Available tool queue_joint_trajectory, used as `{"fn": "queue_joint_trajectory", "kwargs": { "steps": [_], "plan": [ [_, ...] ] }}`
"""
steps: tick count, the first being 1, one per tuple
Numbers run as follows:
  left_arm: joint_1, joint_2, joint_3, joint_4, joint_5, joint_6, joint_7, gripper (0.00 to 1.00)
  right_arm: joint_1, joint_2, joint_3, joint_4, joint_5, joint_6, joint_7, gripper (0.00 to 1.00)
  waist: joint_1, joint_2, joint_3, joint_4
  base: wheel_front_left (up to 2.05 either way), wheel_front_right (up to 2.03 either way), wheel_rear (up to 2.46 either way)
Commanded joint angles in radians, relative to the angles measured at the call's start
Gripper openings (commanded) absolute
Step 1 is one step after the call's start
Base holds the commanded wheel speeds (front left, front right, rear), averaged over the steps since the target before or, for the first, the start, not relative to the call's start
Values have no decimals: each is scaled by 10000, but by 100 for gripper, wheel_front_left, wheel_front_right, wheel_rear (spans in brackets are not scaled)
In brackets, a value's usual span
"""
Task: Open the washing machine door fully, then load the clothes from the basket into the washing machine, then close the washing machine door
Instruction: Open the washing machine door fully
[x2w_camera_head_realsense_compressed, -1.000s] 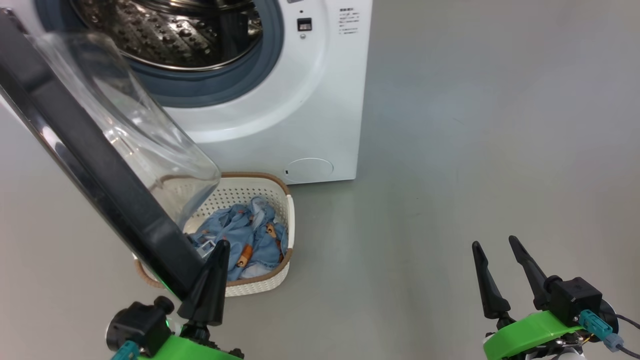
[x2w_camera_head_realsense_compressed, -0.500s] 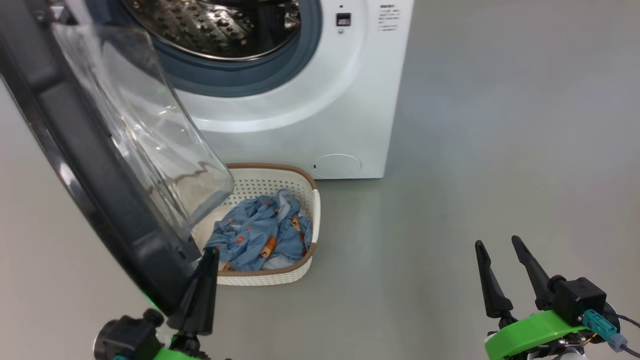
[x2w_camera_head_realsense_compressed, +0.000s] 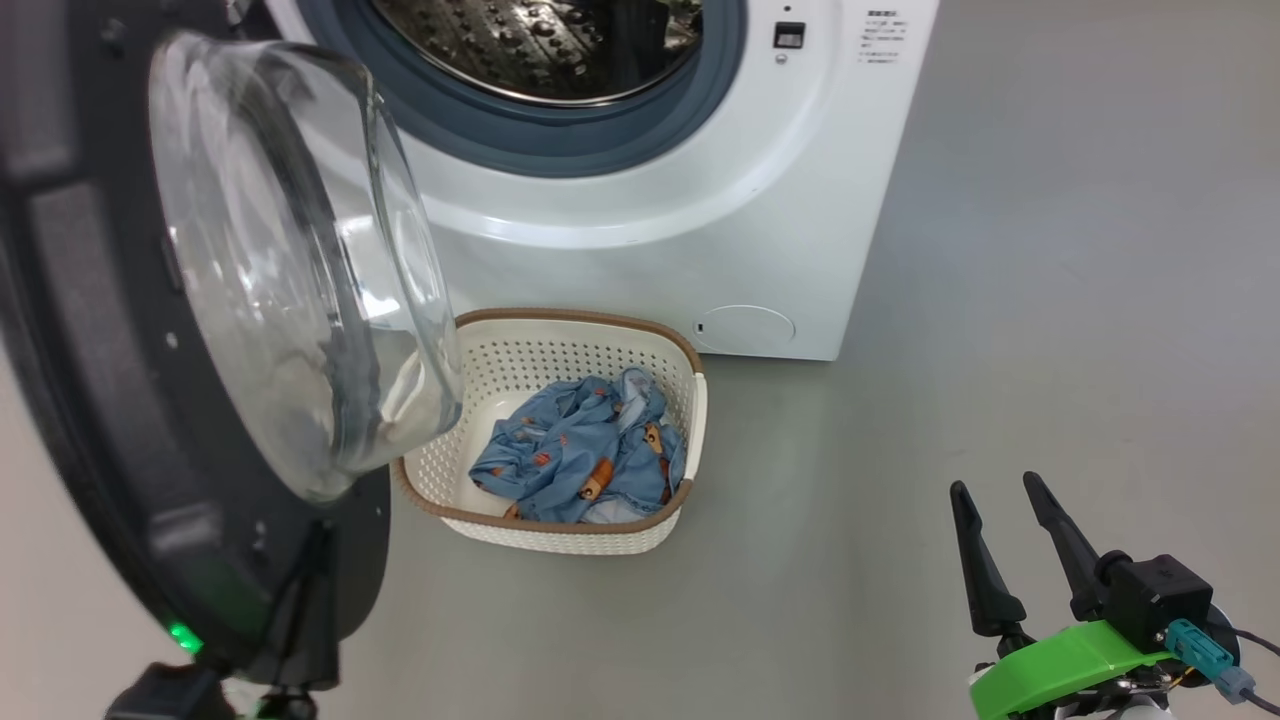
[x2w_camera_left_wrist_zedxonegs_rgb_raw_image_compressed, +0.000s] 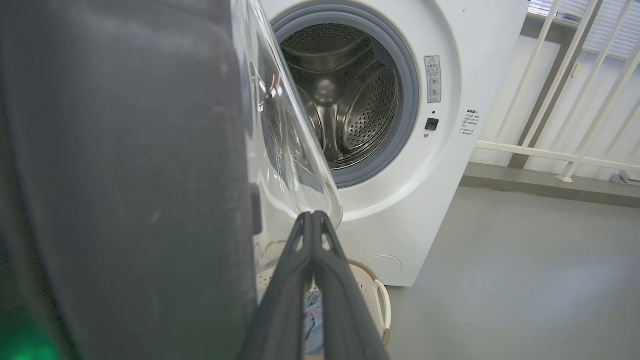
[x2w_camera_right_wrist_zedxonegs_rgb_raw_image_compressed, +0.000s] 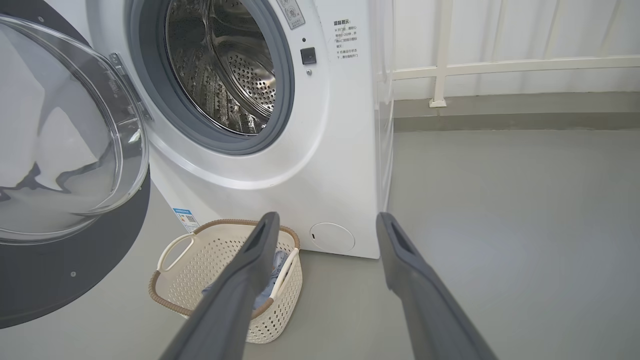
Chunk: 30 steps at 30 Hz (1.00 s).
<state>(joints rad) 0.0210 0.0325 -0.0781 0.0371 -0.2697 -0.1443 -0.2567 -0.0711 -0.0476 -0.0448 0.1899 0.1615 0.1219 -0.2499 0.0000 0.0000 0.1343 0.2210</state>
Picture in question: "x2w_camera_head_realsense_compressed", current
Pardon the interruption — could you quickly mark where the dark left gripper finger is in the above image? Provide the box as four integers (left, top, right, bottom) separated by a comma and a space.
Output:
250, 520, 341, 691

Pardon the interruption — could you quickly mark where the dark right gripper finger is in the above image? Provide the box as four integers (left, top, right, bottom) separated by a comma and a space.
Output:
950, 481, 1028, 638
1023, 472, 1106, 621

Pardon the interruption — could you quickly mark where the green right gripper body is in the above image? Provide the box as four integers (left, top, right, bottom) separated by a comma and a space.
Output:
968, 620, 1191, 720

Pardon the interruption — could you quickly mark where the blue patterned garment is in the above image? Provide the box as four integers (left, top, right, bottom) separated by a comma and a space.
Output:
468, 367, 689, 525

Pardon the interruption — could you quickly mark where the dark round glass washer door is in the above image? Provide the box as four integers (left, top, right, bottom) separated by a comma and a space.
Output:
0, 0, 466, 691

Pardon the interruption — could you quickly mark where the white front-load washing machine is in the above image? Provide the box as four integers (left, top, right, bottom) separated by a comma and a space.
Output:
262, 0, 941, 363

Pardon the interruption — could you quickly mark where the white perforated basket brown rim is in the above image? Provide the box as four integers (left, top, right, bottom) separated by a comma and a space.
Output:
392, 308, 709, 556

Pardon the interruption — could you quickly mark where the black cable teal connector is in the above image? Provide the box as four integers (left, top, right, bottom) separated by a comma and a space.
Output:
1165, 618, 1280, 716

